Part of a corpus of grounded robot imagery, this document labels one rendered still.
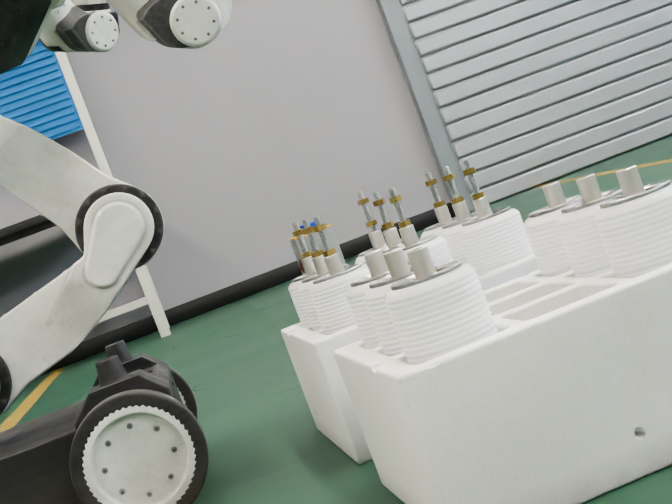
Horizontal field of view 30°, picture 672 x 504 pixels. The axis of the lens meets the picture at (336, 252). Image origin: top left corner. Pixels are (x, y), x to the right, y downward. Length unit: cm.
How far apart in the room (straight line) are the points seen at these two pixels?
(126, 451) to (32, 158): 52
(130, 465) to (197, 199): 509
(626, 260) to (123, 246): 96
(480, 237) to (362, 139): 522
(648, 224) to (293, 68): 579
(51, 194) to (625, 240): 107
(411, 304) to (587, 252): 26
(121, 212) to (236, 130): 493
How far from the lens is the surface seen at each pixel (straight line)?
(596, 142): 724
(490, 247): 181
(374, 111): 704
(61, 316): 207
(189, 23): 191
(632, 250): 130
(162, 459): 187
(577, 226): 140
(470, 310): 123
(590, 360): 123
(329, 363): 173
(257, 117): 696
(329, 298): 176
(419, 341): 123
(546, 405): 122
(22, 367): 209
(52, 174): 208
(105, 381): 194
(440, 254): 179
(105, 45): 248
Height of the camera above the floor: 36
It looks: 3 degrees down
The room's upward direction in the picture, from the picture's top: 21 degrees counter-clockwise
